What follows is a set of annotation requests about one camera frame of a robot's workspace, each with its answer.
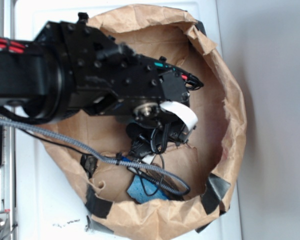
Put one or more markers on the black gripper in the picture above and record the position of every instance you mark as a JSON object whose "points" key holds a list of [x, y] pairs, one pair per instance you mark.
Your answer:
{"points": [[153, 93]]}

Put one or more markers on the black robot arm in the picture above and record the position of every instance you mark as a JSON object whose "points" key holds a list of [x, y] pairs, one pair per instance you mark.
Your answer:
{"points": [[72, 67]]}

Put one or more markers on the brown paper bag bin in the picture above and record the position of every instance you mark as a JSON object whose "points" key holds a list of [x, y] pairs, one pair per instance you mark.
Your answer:
{"points": [[211, 160]]}

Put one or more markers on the blue sponge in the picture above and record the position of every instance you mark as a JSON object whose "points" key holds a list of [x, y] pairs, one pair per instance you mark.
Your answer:
{"points": [[142, 191]]}

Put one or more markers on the aluminum frame rail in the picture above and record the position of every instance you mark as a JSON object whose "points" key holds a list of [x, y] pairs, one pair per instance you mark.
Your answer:
{"points": [[8, 222]]}

